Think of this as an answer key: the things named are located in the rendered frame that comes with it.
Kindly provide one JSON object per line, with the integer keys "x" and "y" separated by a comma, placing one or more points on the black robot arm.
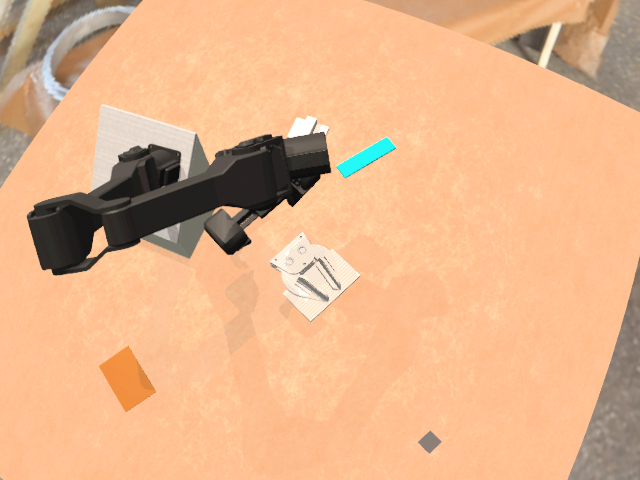
{"x": 134, "y": 203}

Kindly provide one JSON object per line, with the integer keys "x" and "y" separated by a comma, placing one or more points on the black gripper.
{"x": 226, "y": 230}

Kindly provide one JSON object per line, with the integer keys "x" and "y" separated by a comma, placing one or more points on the orange rectangular plate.
{"x": 127, "y": 379}

